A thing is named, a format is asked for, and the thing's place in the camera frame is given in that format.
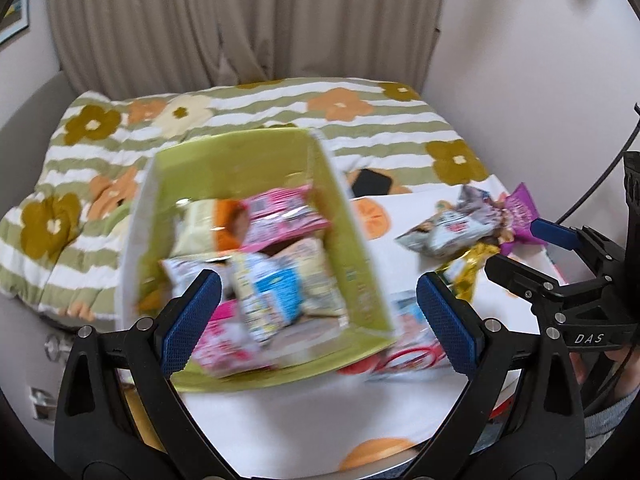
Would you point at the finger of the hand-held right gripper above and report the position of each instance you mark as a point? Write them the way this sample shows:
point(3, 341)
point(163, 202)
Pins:
point(552, 230)
point(525, 280)

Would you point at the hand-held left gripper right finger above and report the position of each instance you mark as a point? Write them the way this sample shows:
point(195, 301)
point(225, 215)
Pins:
point(447, 325)

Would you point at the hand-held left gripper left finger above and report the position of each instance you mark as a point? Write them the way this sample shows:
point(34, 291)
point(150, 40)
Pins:
point(192, 320)

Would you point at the small pink snack bag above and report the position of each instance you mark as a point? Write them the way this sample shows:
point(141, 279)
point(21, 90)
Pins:
point(225, 340)

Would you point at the gold yellow snack packet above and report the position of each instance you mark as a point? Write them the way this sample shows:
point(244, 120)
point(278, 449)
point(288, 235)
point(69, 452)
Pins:
point(472, 265)

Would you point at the white blue snack packet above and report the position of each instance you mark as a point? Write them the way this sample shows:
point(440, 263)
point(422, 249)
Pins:
point(280, 285)

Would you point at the pale beige snack packet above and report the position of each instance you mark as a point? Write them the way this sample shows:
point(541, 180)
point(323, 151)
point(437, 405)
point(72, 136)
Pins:
point(200, 225)

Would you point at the green cardboard box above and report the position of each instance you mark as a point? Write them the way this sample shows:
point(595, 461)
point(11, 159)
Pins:
point(240, 160)

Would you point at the person's right forearm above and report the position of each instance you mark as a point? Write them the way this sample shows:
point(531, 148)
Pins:
point(615, 415)

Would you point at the person's right hand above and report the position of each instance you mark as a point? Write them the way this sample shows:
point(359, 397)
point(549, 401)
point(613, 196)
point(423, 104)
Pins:
point(620, 370)

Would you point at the red round label snack packet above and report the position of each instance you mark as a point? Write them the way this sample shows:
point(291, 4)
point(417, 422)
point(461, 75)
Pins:
point(410, 357)

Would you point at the silver purple snack packet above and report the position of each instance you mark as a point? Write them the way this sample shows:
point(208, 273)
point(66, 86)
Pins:
point(477, 200)

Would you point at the grey snack packet red label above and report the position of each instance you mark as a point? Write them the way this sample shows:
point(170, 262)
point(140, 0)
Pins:
point(445, 230)

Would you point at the white table with orange print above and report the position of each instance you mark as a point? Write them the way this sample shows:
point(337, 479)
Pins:
point(300, 420)

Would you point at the black phone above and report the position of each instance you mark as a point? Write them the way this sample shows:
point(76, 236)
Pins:
point(370, 182)

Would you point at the flower striped blanket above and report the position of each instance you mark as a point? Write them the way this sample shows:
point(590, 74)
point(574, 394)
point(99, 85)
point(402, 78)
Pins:
point(75, 200)

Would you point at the grey bed headboard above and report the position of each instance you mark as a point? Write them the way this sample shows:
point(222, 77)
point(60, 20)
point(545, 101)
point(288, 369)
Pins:
point(35, 105)

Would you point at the beige curtain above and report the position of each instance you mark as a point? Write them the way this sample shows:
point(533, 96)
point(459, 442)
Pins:
point(250, 20)

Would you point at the framed wall picture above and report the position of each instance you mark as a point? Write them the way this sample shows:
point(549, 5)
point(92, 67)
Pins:
point(15, 15)

